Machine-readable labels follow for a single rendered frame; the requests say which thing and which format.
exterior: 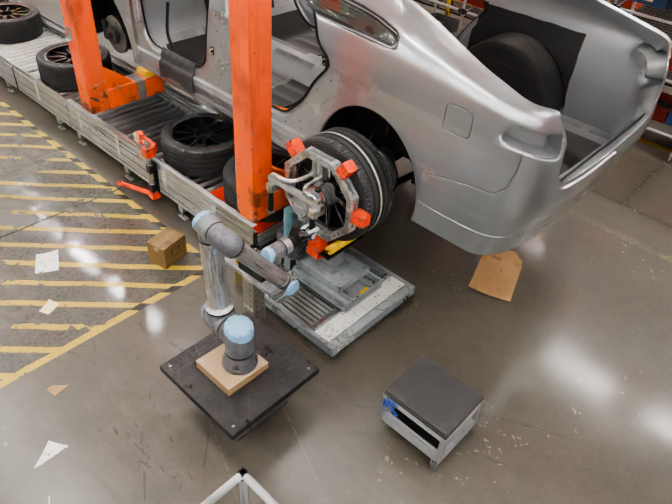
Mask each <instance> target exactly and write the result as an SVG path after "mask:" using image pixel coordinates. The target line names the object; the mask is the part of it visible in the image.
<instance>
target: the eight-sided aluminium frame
mask: <svg viewBox="0 0 672 504"><path fill-rule="evenodd" d="M307 157H308V158H310V159H311V160H314V161H316V162H317V163H319V164H321V165H323V166H324V167H326V168H327V169H329V170H330V171H331V172H332V174H333V176H334V178H335V180H336V182H337V183H338V185H339V187H340V189H341V191H342V193H343V195H344V197H345V199H346V212H345V223H344V227H342V228H340V229H337V230H335V231H331V230H329V229H328V228H326V227H324V226H323V225H321V224H320V223H318V222H316V224H315V228H316V227H319V230H318V231H317V232H316V235H317V236H319V237H321V238H322V239H323V240H325V241H327V242H329V241H331V240H333V239H336V238H338V237H341V236H343V235H347V234H348V233H350V232H352V231H353V230H355V229H356V226H355V225H354V224H352V223H350V220H351V213H352V212H354V211H355V210H357V209H358V203H359V196H358V193H357V192H356V190H355V189H354V187H353V185H352V183H351V181H350V179H349V177H348V178H347V179H345V180H343V181H342V180H341V179H340V177H339V176H338V174H337V173H336V169H337V168H338V167H339V166H340V165H341V162H340V161H338V160H337V159H335V158H333V157H331V156H329V155H327V154H325V153H324V152H322V151H320V150H318V149H316V148H315V147H312V146H311V147H309V148H307V149H304V150H302V151H301V152H300V153H298V154H297V155H295V156H294V157H292V158H291V159H289V160H287V161H286V162H285V166H284V167H285V178H287V179H295V178H296V166H297V164H298V163H299V162H301V161H302V160H304V159H305V158H307ZM284 194H285V196H286V198H287V199H288V201H289V203H290V205H291V200H292V198H293V197H294V195H292V194H291V193H289V192H287V191H286V190H284ZM291 206H292V205H291ZM298 220H300V221H302V222H303V224H302V225H306V224H309V216H308V215H306V216H304V217H300V216H298Z"/></svg>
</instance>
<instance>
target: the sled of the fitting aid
mask: <svg viewBox="0 0 672 504"><path fill-rule="evenodd" d="M292 275H293V276H294V277H296V278H297V279H298V280H300V281H301V282H303V283H304V284H306V285H307V286H308V287H310V288H311V289H313V290H314V291H315V292H317V293H318V294H320V295H321V296H322V297H324V298H325V299H327V300H328V301H330V302H331V303H332V304H334V305H335V306H337V307H338V308H339V309H341V310H342V311H344V312H345V313H347V312H348V311H350V310H351V309H352V308H354V307H355V306H356V305H358V304H359V303H360V302H362V301H363V300H365V299H366V298H367V297H369V296H370V295H371V294H373V293H374V292H376V291H377V290H378V289H380V288H381V287H382V280H383V279H382V278H380V277H379V276H377V275H376V274H374V273H373V272H371V271H369V273H367V274H366V275H364V276H363V277H361V278H360V279H359V280H357V281H356V282H354V283H353V284H351V285H350V286H348V287H347V288H346V289H344V290H343V291H341V292H340V293H338V292H337V291H335V290H334V289H332V288H331V287H329V286H328V285H326V284H325V283H324V282H322V281H321V280H319V279H318V278H316V277H315V276H313V275H312V274H311V273H309V272H308V271H306V270H305V269H303V268H302V267H300V266H299V265H297V264H296V265H295V266H293V267H292Z"/></svg>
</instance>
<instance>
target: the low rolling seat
mask: <svg viewBox="0 0 672 504"><path fill-rule="evenodd" d="M483 402H484V401H483V396H482V395H481V394H480V393H478V392H477V391H475V390H474V389H472V388H471V387H469V386H468V385H467V384H465V383H464V382H462V381H461V380H459V379H458V378H456V377H455V376H454V375H452V374H451V373H449V372H448V371H446V370H445V369H443V368H442V367H441V366H439V365H438V364H436V363H435V362H433V361H432V360H430V359H429V358H428V357H426V356H423V357H421V358H420V359H419V360H418V361H417V362H416V363H415V364H414V365H412V366H411V367H410V368H409V369H408V370H407V371H406V372H405V373H404V374H402V375H401V376H400V377H399V378H398V379H397V380H396V381H395V382H394V383H392V384H391V385H390V386H389V387H388V388H387V389H386V390H385V393H384V394H383V398H382V403H381V408H380V414H379V418H381V419H382V420H383V421H384V422H385V425H386V427H392V428H393V429H394V430H395V431H397V432H398V433H399V434H401V435H402V436H403V437H404V438H406V439H407V440H408V441H409V442H411V443H412V444H413V445H414V446H416V447H417V448H418V449H419V450H421V451H422V452H423V453H425V454H426V455H427V456H428V457H430V458H431V462H430V466H431V468H430V469H431V470H432V471H436V468H437V466H438V464H440V462H441V461H442V460H443V459H444V458H445V457H446V456H447V455H448V454H449V453H450V451H451V450H452V449H453V448H454V447H455V446H456V445H457V444H458V443H459V441H460V440H461V439H462V438H463V437H464V436H465V437H470V436H472V434H473V429H472V427H473V426H474V425H475V424H476V421H477V418H478V416H479V413H480V410H481V407H482V405H483Z"/></svg>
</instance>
